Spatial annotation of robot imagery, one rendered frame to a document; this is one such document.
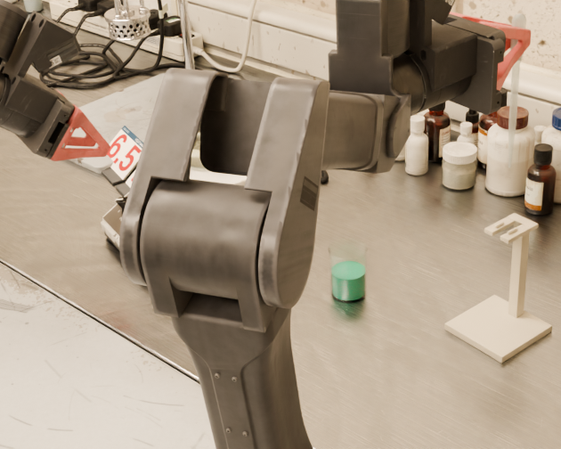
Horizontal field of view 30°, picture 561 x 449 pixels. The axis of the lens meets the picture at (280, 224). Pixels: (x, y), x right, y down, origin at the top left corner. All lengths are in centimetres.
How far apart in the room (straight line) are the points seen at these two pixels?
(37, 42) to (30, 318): 31
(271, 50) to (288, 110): 121
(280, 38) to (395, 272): 63
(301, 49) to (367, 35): 91
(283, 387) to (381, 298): 55
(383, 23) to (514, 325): 44
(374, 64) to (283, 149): 27
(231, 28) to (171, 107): 124
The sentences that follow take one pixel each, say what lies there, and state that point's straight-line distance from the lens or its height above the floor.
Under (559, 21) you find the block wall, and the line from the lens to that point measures 146.
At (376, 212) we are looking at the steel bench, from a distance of 134.
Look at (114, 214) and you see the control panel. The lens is 131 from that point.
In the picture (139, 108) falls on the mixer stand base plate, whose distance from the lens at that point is 167.
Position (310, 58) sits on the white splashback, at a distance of 170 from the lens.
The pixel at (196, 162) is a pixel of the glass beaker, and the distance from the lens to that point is 127.
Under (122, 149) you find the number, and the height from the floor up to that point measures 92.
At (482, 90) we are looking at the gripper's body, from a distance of 90.
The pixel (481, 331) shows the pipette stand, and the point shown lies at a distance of 112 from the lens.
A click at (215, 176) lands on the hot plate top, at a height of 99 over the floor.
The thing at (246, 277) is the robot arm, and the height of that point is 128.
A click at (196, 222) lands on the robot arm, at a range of 54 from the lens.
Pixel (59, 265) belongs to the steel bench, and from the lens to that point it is 130.
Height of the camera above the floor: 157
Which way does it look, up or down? 31 degrees down
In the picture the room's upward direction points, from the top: 4 degrees counter-clockwise
